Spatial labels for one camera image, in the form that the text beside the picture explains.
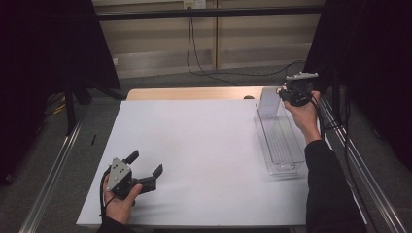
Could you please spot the dark table grommet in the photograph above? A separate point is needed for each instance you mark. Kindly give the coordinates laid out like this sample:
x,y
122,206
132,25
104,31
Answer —
x,y
248,97

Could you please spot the white table board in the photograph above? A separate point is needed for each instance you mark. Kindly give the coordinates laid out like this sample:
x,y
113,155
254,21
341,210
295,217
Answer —
x,y
210,181

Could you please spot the aluminium floor rail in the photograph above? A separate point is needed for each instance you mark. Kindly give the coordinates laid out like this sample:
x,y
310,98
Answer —
x,y
48,184
387,210

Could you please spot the black metal stand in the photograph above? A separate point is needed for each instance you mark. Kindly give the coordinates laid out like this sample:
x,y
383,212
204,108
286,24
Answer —
x,y
336,97
69,110

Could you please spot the person's right hand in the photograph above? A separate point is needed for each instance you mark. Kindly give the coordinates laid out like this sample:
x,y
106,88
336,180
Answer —
x,y
306,119

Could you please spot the black curtain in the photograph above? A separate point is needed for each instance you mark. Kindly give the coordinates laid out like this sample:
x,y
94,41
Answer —
x,y
39,64
372,64

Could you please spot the white wall socket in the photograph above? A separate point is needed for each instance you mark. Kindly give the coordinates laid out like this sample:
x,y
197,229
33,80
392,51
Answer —
x,y
194,4

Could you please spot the person's left hand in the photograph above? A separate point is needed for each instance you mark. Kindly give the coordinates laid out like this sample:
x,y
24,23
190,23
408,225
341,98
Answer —
x,y
120,210

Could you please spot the black horizontal bar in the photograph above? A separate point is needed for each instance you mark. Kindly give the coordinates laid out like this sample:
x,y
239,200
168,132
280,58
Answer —
x,y
210,13

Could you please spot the small black floor item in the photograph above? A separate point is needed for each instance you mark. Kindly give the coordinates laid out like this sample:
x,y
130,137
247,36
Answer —
x,y
93,139

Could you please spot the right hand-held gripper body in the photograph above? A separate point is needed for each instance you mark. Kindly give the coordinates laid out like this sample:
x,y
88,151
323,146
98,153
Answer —
x,y
299,92

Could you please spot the clear plastic storage box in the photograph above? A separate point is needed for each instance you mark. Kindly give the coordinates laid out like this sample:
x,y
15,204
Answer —
x,y
278,145

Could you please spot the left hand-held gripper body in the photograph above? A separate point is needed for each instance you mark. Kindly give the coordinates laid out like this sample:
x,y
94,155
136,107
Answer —
x,y
118,173

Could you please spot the light wooden table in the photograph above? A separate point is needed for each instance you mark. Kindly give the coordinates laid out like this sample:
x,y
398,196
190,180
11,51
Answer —
x,y
194,93

